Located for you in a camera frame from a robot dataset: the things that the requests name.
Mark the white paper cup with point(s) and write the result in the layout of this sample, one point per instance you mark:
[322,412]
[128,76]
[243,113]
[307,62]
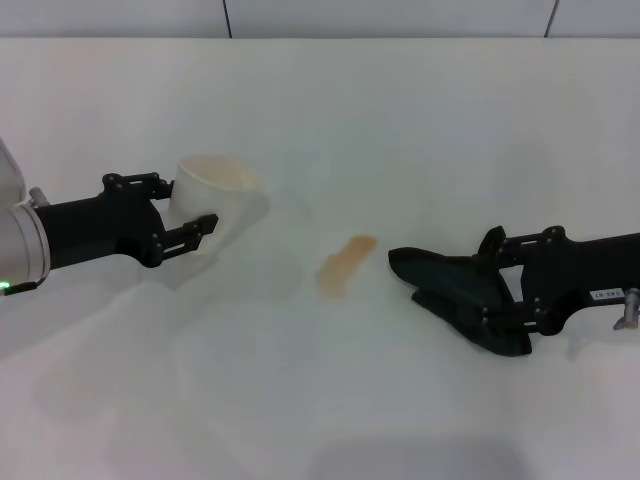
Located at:
[210,200]

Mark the brown water stain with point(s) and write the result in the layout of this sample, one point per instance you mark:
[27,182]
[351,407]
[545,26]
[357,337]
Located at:
[345,265]

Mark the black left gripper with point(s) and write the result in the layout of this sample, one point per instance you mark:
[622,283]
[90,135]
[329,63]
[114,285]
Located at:
[100,225]

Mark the dark blue rag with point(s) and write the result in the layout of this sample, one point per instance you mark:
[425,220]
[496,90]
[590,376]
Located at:
[440,280]

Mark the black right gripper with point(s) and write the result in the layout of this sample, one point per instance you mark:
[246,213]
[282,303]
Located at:
[585,275]

